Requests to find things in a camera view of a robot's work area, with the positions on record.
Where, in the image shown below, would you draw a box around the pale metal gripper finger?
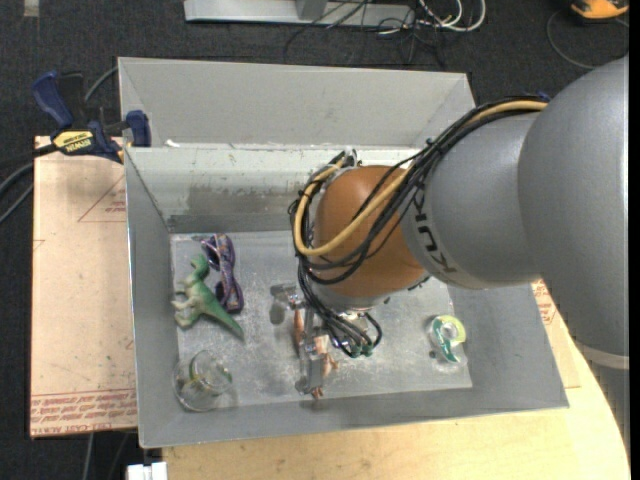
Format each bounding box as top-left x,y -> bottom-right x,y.
269,282 -> 304,325
295,336 -> 329,397

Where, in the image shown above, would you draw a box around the pink-brown toy animal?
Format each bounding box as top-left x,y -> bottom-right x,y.
291,307 -> 341,400

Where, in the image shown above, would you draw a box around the purple sunglasses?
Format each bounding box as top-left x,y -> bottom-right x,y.
201,233 -> 246,315

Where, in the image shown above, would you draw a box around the green toy dinosaur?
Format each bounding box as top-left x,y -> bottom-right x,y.
170,253 -> 247,341

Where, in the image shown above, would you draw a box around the clear tape dispenser, green roll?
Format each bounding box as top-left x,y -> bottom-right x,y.
426,313 -> 470,368

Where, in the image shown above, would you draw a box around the clear glass cup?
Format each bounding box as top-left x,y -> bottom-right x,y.
171,349 -> 235,413

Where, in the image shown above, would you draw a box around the grey metal bin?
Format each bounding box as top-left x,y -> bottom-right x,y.
117,56 -> 570,449

